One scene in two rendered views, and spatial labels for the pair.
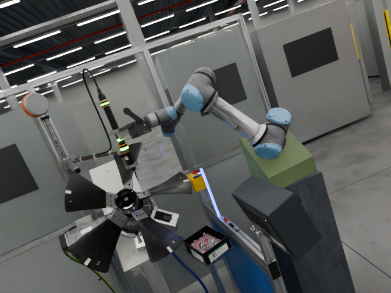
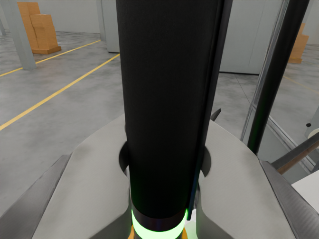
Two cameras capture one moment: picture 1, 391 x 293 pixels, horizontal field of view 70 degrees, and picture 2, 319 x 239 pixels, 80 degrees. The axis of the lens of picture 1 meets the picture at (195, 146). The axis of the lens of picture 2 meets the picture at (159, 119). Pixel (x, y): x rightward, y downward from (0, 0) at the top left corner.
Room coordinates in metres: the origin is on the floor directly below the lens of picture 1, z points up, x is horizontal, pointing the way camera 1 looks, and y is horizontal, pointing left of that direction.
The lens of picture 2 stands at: (1.48, 0.28, 1.63)
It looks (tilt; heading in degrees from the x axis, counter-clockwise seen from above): 31 degrees down; 104
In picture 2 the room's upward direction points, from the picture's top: 2 degrees clockwise
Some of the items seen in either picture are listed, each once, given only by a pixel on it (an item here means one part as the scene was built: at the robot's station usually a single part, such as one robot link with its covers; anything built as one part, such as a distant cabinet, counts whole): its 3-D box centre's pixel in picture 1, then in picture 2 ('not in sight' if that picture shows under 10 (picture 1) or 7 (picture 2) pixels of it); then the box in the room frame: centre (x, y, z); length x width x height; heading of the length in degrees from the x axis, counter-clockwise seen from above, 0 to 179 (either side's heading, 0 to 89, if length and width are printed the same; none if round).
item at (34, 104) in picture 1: (35, 104); not in sight; (1.94, 0.89, 1.88); 0.17 x 0.15 x 0.16; 104
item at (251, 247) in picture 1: (230, 228); not in sight; (1.45, -0.02, 0.82); 0.90 x 0.04 x 0.08; 14
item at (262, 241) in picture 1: (262, 240); not in sight; (1.04, -0.12, 0.96); 0.03 x 0.03 x 0.20; 14
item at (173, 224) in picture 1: (165, 220); not in sight; (1.51, 0.31, 0.98); 0.20 x 0.16 x 0.20; 14
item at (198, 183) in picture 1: (197, 181); not in sight; (1.84, 0.07, 1.02); 0.16 x 0.10 x 0.11; 14
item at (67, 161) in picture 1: (70, 162); not in sight; (1.88, 0.82, 1.45); 0.10 x 0.07 x 0.08; 49
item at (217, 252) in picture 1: (206, 244); not in sight; (1.35, 0.13, 0.84); 0.22 x 0.17 x 0.07; 27
